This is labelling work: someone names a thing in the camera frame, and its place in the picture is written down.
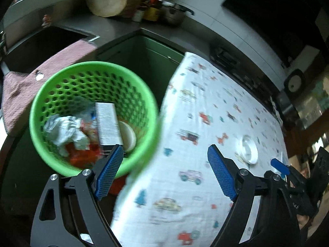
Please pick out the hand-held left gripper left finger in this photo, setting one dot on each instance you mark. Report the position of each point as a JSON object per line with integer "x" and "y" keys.
{"x": 109, "y": 171}

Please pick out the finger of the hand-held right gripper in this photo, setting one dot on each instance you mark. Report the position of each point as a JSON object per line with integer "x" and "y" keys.
{"x": 279, "y": 165}

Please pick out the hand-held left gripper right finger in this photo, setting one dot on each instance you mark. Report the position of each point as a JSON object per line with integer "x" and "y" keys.
{"x": 221, "y": 171}

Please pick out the orange snack bag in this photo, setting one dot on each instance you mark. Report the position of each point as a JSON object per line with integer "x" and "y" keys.
{"x": 82, "y": 157}

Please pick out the white plastic lid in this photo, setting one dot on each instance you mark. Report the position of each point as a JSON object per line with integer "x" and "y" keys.
{"x": 248, "y": 150}

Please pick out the white paper cup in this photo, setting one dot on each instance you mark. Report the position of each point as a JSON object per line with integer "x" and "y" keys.
{"x": 128, "y": 136}

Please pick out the white carton box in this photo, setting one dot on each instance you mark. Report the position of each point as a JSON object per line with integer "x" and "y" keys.
{"x": 108, "y": 123}

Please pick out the white wrapper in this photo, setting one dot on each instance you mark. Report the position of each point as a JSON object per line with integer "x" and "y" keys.
{"x": 66, "y": 131}

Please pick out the green plastic mesh basket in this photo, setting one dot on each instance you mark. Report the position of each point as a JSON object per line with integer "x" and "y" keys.
{"x": 77, "y": 65}

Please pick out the person's right hand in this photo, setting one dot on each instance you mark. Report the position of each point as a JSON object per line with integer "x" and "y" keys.
{"x": 303, "y": 220}

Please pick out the white printed cloth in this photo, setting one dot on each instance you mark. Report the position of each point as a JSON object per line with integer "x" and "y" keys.
{"x": 185, "y": 154}

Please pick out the steel kitchen appliance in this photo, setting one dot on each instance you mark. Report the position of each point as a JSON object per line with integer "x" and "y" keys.
{"x": 285, "y": 103}

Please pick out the colourful printed panel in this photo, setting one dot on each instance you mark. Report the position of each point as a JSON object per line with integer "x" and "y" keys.
{"x": 313, "y": 103}

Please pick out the black round appliance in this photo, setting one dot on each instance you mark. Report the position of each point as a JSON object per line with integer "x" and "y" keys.
{"x": 295, "y": 81}

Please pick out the black gas stove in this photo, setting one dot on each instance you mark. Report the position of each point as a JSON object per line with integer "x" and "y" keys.
{"x": 231, "y": 61}

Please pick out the green cabinet door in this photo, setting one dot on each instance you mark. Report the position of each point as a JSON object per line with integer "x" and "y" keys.
{"x": 144, "y": 61}

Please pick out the pink towel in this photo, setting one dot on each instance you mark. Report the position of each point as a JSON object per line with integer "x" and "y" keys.
{"x": 23, "y": 90}

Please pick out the dark kitchen sink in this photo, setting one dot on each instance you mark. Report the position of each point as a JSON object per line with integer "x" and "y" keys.
{"x": 46, "y": 43}

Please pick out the black range hood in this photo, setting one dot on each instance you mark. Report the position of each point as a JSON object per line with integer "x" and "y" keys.
{"x": 270, "y": 10}

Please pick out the small seasoning jar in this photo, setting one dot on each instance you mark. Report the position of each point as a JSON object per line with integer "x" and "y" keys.
{"x": 137, "y": 16}

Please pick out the small red figure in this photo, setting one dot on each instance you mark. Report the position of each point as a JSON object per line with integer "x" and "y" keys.
{"x": 46, "y": 21}

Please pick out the steel pot with lid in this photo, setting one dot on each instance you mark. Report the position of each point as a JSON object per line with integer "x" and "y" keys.
{"x": 174, "y": 14}

